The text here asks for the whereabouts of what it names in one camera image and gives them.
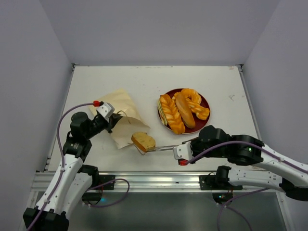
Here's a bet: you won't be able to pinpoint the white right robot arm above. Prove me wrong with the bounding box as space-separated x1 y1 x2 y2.
173 126 308 201

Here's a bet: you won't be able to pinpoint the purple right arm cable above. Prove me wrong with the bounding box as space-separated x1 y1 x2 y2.
185 141 308 231

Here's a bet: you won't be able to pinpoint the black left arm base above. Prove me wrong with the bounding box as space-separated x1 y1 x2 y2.
81 175 116 205

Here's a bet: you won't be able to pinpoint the white paper bag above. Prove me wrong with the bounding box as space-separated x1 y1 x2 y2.
97 89 150 149

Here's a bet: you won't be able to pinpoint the aluminium mounting rail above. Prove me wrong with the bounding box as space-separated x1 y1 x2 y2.
30 170 284 193

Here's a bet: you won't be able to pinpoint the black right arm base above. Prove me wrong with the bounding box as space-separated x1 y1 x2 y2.
199 169 243 204

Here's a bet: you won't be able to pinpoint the fake braided orange bread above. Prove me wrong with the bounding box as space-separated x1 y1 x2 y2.
159 94 185 134

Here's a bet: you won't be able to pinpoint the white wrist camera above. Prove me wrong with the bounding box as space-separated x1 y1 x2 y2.
173 141 193 166
93 101 115 120

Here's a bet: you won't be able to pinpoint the fake orange ring donut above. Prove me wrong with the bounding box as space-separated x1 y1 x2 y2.
181 88 202 105

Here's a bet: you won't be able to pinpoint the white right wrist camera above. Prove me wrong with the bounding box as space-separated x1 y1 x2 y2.
173 141 193 166

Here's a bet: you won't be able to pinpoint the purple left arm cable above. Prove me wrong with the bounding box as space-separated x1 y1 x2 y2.
26 102 130 231

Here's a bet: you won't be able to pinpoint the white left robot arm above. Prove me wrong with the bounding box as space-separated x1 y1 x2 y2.
23 112 122 231

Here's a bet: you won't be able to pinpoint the fake twisted glazed bread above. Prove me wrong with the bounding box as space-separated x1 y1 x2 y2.
172 92 210 120

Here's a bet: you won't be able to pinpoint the dark red round plate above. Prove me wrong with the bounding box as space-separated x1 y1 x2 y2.
157 88 210 134

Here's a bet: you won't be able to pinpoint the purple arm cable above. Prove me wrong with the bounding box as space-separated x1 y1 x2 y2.
185 141 308 231
26 102 130 231

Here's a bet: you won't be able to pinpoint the fake triangle sandwich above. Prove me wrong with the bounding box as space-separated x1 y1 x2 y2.
157 100 168 126

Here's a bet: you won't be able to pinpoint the metal tongs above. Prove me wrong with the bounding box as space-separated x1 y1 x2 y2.
148 145 178 152

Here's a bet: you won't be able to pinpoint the fake speckled bread slice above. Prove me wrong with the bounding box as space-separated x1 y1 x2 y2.
131 132 156 153

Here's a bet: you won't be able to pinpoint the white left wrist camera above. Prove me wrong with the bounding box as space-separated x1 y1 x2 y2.
93 101 115 120

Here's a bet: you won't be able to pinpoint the fake round bun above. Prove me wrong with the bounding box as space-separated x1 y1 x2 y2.
175 92 196 128

